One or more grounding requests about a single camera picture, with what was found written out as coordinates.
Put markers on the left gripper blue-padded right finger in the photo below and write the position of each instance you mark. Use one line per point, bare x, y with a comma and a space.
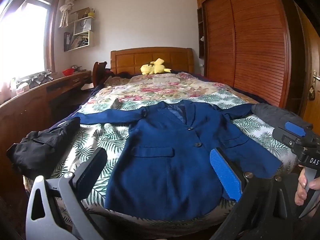
260, 211

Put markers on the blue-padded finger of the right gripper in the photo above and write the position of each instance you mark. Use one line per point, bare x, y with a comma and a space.
295, 129

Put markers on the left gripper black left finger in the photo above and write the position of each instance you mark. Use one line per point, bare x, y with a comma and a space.
43, 219

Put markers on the navy blue suit jacket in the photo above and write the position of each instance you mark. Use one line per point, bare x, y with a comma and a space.
164, 171

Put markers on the person's right hand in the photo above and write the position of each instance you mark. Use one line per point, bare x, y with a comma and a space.
301, 193

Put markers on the dark grey folded garment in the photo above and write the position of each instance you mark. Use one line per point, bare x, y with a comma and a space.
278, 117

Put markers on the black folded garment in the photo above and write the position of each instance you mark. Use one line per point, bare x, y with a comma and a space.
39, 153

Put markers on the wooden louvered wardrobe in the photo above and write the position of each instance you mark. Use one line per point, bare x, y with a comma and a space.
255, 46

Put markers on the leaf and floral bedspread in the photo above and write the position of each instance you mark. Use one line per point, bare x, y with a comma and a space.
144, 90

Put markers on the red bowl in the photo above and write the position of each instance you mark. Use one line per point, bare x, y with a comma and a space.
68, 72

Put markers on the yellow plush toy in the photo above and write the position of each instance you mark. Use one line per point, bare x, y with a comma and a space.
154, 67

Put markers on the wooden chair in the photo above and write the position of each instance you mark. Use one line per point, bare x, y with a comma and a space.
100, 73

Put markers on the wooden bed headboard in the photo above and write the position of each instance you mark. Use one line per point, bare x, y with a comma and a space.
131, 60

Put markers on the window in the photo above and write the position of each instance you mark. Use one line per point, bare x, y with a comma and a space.
27, 40

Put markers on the tied cream curtain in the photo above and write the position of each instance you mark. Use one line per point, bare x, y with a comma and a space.
65, 9

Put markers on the door handle with keys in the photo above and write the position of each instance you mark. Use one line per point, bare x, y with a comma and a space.
312, 90

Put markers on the white wall shelf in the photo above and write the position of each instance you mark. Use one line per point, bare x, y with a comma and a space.
79, 34

